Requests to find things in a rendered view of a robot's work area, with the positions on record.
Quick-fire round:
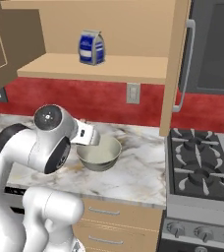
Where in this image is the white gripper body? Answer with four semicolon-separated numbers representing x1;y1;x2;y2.
87;126;102;148

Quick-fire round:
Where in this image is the grey-green mixing bowl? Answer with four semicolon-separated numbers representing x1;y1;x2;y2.
76;134;123;172

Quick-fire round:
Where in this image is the tan drawer front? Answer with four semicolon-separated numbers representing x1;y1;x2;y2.
72;219;161;252
80;196;164;232

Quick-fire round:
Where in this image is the blue and white flour bag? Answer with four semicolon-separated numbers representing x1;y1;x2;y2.
78;29;106;66

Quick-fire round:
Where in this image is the grey gas hob stove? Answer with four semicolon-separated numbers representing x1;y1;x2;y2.
158;127;224;252

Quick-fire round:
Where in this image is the dark grey microwave oven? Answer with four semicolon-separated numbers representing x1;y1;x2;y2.
178;0;224;96

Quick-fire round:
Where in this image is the grey wall socket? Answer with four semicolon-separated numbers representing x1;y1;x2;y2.
126;82;141;105

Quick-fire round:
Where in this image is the tan open wall cupboard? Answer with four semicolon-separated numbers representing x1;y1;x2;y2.
0;0;184;86

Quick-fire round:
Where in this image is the grey drawer handle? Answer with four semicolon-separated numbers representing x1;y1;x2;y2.
87;206;121;217
87;234;125;246

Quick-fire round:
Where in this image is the tan cupboard door with handle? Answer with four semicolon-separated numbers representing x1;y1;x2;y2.
158;0;193;138

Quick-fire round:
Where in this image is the grey cupboard door handle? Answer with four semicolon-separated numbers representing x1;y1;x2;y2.
172;18;196;113

